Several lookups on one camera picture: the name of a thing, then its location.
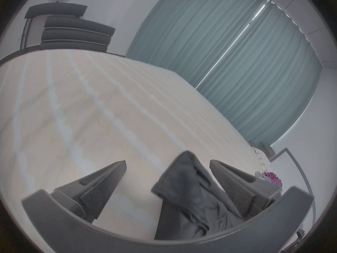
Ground blue-green curtain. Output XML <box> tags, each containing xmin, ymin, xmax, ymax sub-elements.
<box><xmin>196</xmin><ymin>0</ymin><xmax>323</xmax><ymax>147</ymax></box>
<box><xmin>126</xmin><ymin>0</ymin><xmax>266</xmax><ymax>89</ymax></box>

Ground white printed pillow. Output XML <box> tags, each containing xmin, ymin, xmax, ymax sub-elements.
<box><xmin>253</xmin><ymin>147</ymin><xmax>273</xmax><ymax>176</ymax></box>

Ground grey bedside table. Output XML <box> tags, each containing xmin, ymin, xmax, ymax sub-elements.
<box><xmin>249</xmin><ymin>141</ymin><xmax>274</xmax><ymax>155</ymax></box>

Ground black T-shirt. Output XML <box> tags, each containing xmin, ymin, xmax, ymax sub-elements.
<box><xmin>151</xmin><ymin>151</ymin><xmax>246</xmax><ymax>240</ymax></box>

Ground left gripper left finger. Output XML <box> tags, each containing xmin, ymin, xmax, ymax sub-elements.
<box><xmin>53</xmin><ymin>160</ymin><xmax>127</xmax><ymax>223</ymax></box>

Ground purple satin garment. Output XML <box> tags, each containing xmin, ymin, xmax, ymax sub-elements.
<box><xmin>264</xmin><ymin>171</ymin><xmax>283</xmax><ymax>189</ymax></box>

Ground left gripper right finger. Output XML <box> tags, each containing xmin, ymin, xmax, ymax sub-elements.
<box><xmin>209</xmin><ymin>160</ymin><xmax>283</xmax><ymax>219</ymax></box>

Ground bed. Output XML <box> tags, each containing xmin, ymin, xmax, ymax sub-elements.
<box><xmin>0</xmin><ymin>49</ymin><xmax>316</xmax><ymax>250</ymax></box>

